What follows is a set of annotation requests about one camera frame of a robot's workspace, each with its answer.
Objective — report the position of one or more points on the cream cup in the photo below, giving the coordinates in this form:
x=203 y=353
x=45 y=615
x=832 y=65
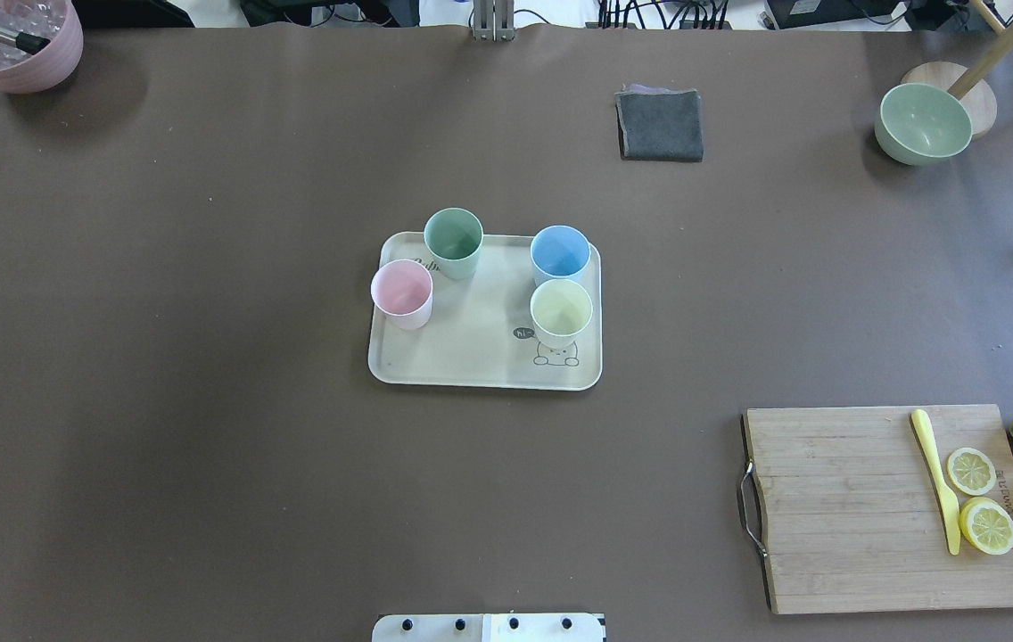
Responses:
x=560 y=311

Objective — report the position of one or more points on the blue cup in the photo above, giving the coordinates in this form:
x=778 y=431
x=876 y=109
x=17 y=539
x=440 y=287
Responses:
x=559 y=252

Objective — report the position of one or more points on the green cup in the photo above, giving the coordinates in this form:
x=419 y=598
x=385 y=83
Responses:
x=454 y=237

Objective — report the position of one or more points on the pink cup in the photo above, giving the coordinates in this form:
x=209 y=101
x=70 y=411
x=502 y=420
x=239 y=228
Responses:
x=403 y=290

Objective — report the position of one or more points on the cream rabbit tray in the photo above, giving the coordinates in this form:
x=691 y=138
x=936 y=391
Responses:
x=480 y=333

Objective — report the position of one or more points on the grey folded cloth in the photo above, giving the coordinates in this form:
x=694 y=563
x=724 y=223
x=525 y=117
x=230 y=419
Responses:
x=660 y=124

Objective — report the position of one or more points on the wooden cutting board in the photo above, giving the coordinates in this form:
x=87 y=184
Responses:
x=848 y=520

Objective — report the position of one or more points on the green bowl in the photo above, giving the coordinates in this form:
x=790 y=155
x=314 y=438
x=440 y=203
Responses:
x=919 y=124

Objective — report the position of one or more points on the yellow plastic knife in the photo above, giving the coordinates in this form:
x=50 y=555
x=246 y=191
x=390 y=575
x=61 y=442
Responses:
x=947 y=500

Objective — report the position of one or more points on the lemon slice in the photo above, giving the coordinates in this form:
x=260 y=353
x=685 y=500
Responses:
x=971 y=471
x=987 y=526

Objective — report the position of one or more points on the wooden stand with base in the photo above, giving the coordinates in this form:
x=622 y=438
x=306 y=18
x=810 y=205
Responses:
x=968 y=85

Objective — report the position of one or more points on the pink bowl with ice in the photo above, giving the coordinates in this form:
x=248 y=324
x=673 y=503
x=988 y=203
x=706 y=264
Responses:
x=58 y=21

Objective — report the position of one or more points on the aluminium frame post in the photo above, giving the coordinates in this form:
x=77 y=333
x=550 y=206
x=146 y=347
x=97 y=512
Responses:
x=493 y=20

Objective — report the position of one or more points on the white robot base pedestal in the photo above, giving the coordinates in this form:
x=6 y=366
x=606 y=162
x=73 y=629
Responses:
x=491 y=627

